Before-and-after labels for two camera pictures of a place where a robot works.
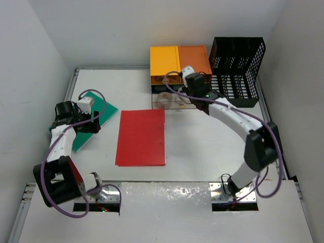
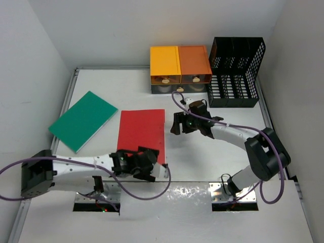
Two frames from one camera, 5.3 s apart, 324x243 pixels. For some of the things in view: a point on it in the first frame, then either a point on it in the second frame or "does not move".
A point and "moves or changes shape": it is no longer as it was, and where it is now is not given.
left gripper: x=91 y=127 -> x=146 y=173
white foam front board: x=169 y=212 does not move
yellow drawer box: x=164 y=59 does not move
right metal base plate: x=219 y=192 does not move
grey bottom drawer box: x=163 y=98 moves or changes shape
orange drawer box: x=196 y=56 does not move
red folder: x=141 y=138 does not move
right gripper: x=186 y=90 -> x=179 y=118
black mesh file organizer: x=231 y=59 does not move
